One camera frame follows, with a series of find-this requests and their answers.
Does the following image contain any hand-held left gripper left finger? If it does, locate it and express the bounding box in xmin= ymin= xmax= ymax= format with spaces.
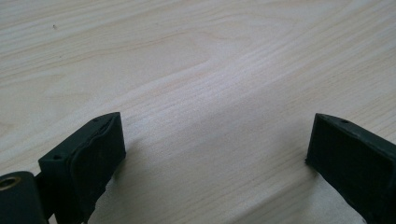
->
xmin=37 ymin=111 xmax=127 ymax=224

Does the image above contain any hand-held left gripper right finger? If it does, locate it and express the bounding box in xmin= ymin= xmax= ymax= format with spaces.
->
xmin=304 ymin=112 xmax=396 ymax=224

